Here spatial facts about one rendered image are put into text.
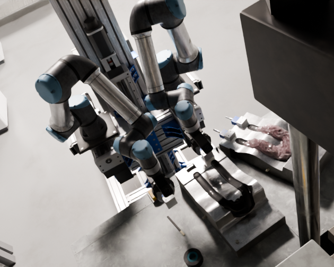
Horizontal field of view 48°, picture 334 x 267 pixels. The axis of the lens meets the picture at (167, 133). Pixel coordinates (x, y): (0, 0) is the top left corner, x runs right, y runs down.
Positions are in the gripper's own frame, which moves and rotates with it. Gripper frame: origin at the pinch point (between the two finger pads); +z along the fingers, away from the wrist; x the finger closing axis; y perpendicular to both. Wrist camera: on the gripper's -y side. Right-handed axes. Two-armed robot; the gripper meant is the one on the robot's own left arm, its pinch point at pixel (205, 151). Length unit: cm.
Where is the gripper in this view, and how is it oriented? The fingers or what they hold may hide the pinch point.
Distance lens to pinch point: 186.4
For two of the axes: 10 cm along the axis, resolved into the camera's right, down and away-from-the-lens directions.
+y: -5.1, -5.9, 6.2
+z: 3.2, 5.4, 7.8
